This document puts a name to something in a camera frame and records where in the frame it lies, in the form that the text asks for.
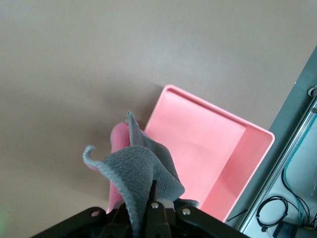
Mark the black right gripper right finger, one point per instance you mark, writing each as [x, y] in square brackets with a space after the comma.
[188, 223]

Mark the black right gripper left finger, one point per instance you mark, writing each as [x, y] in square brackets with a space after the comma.
[99, 225]

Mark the pink and grey cloth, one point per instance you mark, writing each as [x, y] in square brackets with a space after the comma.
[133, 168]

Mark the pink plastic bin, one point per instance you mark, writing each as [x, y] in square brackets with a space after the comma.
[198, 138]

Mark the small black device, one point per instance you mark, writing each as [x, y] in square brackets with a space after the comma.
[284, 230]

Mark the aluminium frame rail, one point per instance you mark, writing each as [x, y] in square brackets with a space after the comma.
[278, 171]

